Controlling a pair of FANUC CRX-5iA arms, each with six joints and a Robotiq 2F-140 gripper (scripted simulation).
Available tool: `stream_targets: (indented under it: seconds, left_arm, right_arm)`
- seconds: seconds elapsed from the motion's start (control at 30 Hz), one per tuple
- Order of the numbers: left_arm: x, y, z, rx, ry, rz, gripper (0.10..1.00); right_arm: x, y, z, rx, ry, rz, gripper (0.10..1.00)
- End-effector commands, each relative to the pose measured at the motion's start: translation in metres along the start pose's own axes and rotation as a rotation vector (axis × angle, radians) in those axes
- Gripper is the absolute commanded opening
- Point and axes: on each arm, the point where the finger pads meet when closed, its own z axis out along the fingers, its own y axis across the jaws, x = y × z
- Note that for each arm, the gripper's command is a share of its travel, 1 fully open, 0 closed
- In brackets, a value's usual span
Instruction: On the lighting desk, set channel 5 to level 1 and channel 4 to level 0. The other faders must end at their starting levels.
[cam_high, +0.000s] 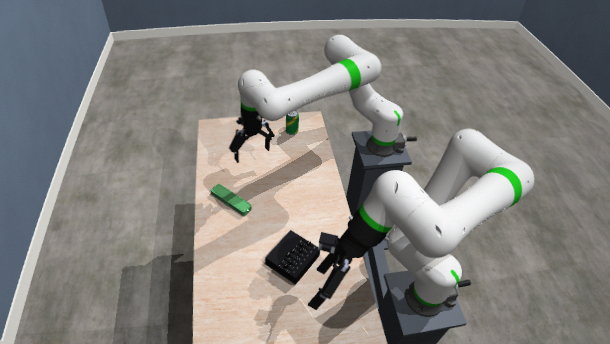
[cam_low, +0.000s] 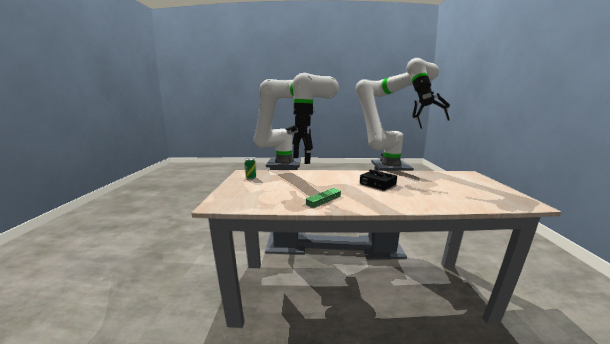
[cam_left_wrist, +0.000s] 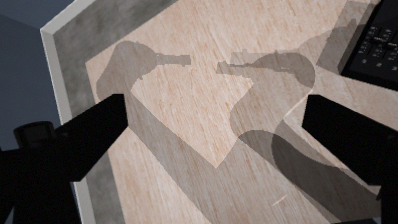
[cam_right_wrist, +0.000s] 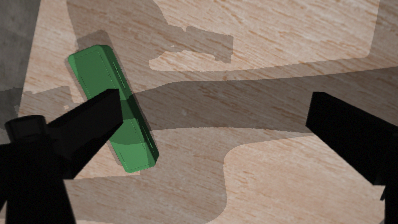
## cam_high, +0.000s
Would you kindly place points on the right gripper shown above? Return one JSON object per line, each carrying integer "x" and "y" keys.
{"x": 250, "y": 129}

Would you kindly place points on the black lighting desk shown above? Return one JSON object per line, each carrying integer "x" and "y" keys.
{"x": 300, "y": 260}

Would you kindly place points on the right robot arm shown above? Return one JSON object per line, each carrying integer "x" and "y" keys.
{"x": 345, "y": 74}

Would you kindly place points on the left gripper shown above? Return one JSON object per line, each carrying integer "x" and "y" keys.
{"x": 351, "y": 248}

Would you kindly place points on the green drink can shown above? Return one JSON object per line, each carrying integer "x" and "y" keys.
{"x": 292, "y": 123}

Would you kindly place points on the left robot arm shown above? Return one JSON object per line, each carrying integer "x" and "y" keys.
{"x": 435, "y": 231}

